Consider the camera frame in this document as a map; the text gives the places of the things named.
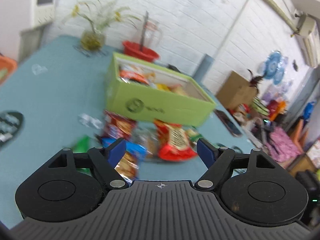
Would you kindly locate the red dark snack packet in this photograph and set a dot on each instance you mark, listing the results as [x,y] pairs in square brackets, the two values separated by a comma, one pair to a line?
[118,126]

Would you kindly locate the silver orange chip bag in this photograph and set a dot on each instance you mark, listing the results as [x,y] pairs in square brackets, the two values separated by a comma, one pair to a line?
[132,73]

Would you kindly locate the glass vase with plant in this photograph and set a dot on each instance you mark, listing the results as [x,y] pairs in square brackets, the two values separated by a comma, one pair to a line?
[100,16]

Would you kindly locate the smartphone in clear case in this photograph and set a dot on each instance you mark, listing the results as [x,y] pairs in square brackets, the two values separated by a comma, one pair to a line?
[228,123]

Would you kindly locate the brown cardboard box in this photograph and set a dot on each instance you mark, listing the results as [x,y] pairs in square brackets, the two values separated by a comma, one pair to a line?
[235,91]

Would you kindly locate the blue cookie packet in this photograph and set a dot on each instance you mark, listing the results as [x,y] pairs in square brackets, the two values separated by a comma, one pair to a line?
[137,150]

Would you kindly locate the green biscuit packet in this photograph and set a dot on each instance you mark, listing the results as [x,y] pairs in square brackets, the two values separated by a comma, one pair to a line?
[193,136]
[80,146]

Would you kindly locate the pink patterned cloth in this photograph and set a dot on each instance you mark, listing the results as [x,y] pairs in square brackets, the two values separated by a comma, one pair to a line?
[280,147]

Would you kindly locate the orange plastic basin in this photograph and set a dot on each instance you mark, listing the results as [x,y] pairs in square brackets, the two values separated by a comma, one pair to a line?
[7,67]

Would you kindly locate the red chinese text snack bag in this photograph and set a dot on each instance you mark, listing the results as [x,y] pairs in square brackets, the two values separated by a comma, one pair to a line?
[174,145]

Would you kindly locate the dark red potted plant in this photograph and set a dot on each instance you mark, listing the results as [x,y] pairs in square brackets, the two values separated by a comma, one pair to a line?
[255,80]

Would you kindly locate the white air conditioner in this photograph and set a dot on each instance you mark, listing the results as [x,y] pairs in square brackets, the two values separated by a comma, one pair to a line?
[307,33]

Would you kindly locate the grey blue cylinder bottle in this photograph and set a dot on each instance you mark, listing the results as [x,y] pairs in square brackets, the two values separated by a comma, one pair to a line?
[203,68]

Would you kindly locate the clear cake packet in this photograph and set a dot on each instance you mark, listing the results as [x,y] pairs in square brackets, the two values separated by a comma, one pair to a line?
[147,138]

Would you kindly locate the glass pitcher with straw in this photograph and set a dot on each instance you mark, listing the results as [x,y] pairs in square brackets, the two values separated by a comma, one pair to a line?
[151,34]

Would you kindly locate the red plastic basket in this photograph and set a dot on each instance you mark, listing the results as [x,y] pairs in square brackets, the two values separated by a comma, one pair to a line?
[133,49]

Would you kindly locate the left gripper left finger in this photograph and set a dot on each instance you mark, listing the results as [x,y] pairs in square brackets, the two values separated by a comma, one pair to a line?
[104,161]

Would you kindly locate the blue paper fan decoration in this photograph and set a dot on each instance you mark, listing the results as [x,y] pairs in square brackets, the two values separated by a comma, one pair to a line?
[271,64]

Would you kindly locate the white water dispenser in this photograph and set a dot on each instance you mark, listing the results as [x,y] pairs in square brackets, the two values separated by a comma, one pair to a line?
[40,13]

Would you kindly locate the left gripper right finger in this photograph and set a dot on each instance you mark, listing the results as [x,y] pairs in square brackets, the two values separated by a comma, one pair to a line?
[218,161]

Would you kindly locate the large yellow snack bag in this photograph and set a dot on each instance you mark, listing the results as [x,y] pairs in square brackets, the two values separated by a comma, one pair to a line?
[162,87]

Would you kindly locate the green cardboard box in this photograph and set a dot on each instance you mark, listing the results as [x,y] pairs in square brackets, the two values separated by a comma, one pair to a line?
[147,103]

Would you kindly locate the red yellow snack packet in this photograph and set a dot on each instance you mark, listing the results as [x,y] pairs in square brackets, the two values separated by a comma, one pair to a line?
[128,167]

